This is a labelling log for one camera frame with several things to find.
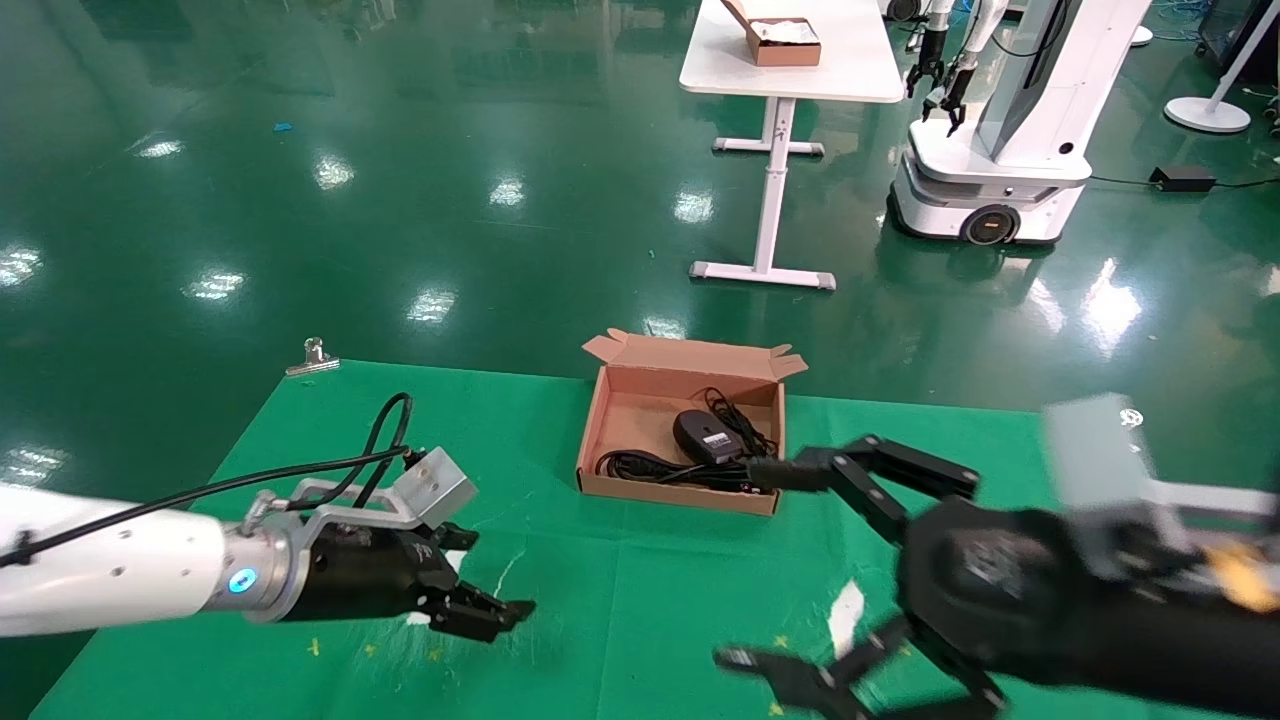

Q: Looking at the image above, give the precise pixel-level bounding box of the open brown cardboard box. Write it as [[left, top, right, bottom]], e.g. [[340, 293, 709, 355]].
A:
[[577, 329, 810, 517]]

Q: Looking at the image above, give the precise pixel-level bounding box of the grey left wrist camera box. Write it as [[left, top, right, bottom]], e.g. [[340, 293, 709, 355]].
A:
[[392, 446, 480, 531]]

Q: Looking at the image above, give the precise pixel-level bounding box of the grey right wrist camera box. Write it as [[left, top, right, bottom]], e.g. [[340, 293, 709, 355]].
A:
[[1040, 393, 1201, 577]]

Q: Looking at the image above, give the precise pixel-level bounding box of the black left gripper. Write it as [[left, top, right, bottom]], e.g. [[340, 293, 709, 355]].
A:
[[278, 520, 538, 644]]

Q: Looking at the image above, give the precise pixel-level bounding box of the black power adapter with cable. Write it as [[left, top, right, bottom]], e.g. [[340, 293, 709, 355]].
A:
[[1088, 165, 1280, 195]]

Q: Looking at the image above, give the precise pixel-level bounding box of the green table cloth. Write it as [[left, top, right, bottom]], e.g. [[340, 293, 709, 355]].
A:
[[30, 360, 1231, 720]]

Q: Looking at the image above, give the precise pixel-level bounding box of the small brown cardboard box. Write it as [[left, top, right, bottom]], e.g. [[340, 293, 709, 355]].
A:
[[721, 0, 824, 69]]

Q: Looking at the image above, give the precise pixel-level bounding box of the white pedestal table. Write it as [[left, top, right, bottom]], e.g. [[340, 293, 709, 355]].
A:
[[679, 0, 907, 292]]

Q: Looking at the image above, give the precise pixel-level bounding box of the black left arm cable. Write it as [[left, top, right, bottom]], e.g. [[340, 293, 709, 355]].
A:
[[0, 392, 414, 568]]

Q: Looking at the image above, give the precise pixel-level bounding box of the black wired computer mouse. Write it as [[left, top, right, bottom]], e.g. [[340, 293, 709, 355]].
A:
[[671, 386, 782, 470]]

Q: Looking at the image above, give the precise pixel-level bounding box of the white wheeled background robot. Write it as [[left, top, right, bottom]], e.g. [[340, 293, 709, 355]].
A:
[[887, 0, 1153, 249]]

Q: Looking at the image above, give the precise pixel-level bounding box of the white stand base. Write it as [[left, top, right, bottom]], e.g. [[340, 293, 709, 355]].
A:
[[1164, 0, 1280, 135]]

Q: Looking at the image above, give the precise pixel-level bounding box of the black equipment case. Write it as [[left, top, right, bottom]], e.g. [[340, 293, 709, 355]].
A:
[[1198, 0, 1280, 87]]

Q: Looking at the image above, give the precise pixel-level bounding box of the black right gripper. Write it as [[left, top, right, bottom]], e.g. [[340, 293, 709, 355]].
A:
[[714, 434, 1103, 720]]

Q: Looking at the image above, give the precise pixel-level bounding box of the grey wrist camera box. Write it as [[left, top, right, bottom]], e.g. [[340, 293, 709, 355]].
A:
[[392, 446, 480, 531], [1040, 393, 1201, 577]]

